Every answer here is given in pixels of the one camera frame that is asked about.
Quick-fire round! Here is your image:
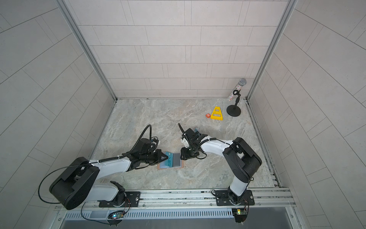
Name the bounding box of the pink leather card holder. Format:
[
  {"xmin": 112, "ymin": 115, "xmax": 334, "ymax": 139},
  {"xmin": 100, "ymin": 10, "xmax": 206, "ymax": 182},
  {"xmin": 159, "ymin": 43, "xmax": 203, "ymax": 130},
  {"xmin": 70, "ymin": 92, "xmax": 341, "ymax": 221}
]
[{"xmin": 157, "ymin": 152, "xmax": 184, "ymax": 170}]

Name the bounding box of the aluminium corner post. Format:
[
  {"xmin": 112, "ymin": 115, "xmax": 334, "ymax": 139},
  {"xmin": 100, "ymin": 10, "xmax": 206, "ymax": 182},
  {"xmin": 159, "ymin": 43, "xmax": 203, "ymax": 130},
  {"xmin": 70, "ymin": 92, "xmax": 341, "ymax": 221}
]
[
  {"xmin": 246, "ymin": 0, "xmax": 297, "ymax": 102},
  {"xmin": 55, "ymin": 0, "xmax": 118, "ymax": 102}
]

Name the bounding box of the aluminium corner post left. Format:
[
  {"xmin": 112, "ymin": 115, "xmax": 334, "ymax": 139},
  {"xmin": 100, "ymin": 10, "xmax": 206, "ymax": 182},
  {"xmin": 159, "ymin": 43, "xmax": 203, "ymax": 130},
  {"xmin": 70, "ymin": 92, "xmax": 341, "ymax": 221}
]
[{"xmin": 55, "ymin": 0, "xmax": 118, "ymax": 102}]

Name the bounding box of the yellow triangular cone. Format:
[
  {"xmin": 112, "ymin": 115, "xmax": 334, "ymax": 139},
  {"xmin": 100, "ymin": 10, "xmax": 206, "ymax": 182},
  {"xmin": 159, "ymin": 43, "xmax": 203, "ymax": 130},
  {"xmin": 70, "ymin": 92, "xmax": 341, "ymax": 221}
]
[{"xmin": 210, "ymin": 106, "xmax": 223, "ymax": 121}]

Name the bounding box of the glittery silver microphone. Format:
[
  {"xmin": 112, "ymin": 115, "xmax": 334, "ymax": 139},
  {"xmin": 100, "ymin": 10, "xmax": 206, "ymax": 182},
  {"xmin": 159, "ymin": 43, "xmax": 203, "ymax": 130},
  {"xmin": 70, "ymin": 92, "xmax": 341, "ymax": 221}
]
[{"xmin": 228, "ymin": 78, "xmax": 247, "ymax": 101}]

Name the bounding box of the black microphone stand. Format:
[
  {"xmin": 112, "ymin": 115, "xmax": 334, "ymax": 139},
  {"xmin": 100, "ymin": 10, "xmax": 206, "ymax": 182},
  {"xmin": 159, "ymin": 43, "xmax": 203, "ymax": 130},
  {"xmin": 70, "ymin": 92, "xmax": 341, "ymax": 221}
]
[{"xmin": 226, "ymin": 90, "xmax": 241, "ymax": 117}]

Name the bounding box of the left green circuit board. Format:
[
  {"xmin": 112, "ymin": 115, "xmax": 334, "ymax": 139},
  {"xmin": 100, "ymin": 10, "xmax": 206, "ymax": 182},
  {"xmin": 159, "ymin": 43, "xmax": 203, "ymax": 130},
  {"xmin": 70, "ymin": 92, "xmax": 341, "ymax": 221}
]
[{"xmin": 108, "ymin": 211, "xmax": 125, "ymax": 220}]

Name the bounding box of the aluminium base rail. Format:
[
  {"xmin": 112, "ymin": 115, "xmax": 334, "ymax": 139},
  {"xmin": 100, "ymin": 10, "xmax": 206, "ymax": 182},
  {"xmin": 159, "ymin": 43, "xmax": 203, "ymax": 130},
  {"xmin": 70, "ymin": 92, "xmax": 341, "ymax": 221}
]
[{"xmin": 62, "ymin": 188, "xmax": 296, "ymax": 210}]

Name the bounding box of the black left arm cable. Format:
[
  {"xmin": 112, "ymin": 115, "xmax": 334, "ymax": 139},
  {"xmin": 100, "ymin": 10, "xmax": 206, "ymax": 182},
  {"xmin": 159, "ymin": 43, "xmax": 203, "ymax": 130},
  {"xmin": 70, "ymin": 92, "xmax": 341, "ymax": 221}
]
[{"xmin": 38, "ymin": 124, "xmax": 153, "ymax": 225}]

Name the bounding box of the aluminium corner post right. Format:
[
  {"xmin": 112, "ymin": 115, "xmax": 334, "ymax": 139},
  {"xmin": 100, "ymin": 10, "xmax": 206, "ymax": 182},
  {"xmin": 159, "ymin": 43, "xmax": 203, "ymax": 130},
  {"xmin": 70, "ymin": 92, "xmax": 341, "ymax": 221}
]
[{"xmin": 246, "ymin": 0, "xmax": 297, "ymax": 102}]

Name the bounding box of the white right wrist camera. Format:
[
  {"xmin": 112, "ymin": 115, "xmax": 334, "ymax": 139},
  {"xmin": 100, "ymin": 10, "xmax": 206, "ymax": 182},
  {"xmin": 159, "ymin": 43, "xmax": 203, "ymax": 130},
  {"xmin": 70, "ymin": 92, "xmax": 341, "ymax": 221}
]
[{"xmin": 181, "ymin": 136, "xmax": 189, "ymax": 148}]

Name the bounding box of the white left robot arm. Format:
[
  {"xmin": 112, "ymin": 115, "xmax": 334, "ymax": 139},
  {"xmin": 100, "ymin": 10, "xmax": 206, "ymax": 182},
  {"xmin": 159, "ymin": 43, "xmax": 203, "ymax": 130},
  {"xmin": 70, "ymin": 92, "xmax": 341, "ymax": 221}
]
[{"xmin": 49, "ymin": 138, "xmax": 169, "ymax": 210}]

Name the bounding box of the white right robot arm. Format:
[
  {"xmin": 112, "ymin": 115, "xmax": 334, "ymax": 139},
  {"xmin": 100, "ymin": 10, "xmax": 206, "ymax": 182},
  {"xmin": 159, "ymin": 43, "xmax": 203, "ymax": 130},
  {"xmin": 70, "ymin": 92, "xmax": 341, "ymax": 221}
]
[{"xmin": 178, "ymin": 125, "xmax": 262, "ymax": 205}]

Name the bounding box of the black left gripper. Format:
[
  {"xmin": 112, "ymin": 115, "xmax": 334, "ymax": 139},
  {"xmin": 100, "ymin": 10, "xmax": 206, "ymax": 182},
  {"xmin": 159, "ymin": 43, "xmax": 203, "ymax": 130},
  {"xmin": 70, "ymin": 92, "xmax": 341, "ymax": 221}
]
[{"xmin": 140, "ymin": 150, "xmax": 170, "ymax": 165}]

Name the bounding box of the right circuit board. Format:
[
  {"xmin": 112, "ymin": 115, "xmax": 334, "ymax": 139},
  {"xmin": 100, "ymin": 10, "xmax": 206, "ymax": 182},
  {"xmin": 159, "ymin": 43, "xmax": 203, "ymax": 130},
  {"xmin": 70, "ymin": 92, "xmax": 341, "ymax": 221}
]
[{"xmin": 232, "ymin": 209, "xmax": 248, "ymax": 223}]

